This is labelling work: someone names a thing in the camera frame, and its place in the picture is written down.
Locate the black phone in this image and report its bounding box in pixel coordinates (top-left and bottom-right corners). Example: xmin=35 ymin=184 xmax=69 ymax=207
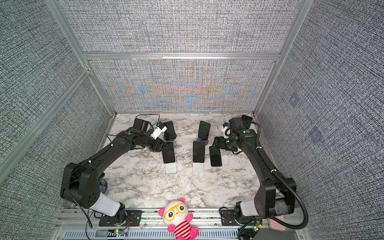
xmin=241 ymin=115 xmax=253 ymax=122
xmin=164 ymin=121 xmax=177 ymax=142
xmin=162 ymin=142 xmax=176 ymax=164
xmin=198 ymin=121 xmax=211 ymax=140
xmin=193 ymin=141 xmax=206 ymax=163
xmin=209 ymin=146 xmax=223 ymax=167

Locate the white folding stand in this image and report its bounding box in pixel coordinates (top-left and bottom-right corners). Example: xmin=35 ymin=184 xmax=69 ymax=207
xmin=165 ymin=163 xmax=177 ymax=174
xmin=193 ymin=163 xmax=204 ymax=173

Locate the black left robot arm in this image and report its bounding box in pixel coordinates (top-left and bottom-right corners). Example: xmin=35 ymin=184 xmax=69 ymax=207
xmin=60 ymin=118 xmax=176 ymax=226

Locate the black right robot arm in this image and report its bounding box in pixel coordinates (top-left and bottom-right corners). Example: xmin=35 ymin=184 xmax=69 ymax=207
xmin=209 ymin=116 xmax=308 ymax=230

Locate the round dark stand centre-right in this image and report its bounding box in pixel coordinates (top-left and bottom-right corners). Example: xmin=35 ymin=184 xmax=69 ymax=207
xmin=196 ymin=137 xmax=209 ymax=144

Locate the dark round fan disc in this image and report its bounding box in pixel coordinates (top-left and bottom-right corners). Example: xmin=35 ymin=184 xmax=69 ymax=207
xmin=98 ymin=179 xmax=108 ymax=194

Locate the pink white plush toy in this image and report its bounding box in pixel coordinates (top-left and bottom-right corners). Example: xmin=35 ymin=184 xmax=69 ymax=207
xmin=158 ymin=198 xmax=199 ymax=240

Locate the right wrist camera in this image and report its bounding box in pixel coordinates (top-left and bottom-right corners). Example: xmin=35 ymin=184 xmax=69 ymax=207
xmin=222 ymin=122 xmax=231 ymax=139

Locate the black corrugated cable conduit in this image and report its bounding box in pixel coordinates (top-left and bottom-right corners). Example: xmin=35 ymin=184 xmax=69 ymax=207
xmin=248 ymin=120 xmax=310 ymax=231

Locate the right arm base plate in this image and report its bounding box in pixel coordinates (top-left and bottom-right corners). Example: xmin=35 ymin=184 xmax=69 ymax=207
xmin=219 ymin=209 xmax=240 ymax=227

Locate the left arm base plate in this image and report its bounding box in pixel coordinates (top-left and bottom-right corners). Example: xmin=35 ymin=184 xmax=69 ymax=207
xmin=99 ymin=210 xmax=143 ymax=227

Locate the pink phone on rail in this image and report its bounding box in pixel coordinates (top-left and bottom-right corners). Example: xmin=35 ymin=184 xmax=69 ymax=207
xmin=268 ymin=219 xmax=287 ymax=232

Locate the aluminium front rail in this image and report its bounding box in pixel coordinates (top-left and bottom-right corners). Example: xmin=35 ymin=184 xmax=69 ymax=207
xmin=53 ymin=207 xmax=310 ymax=240

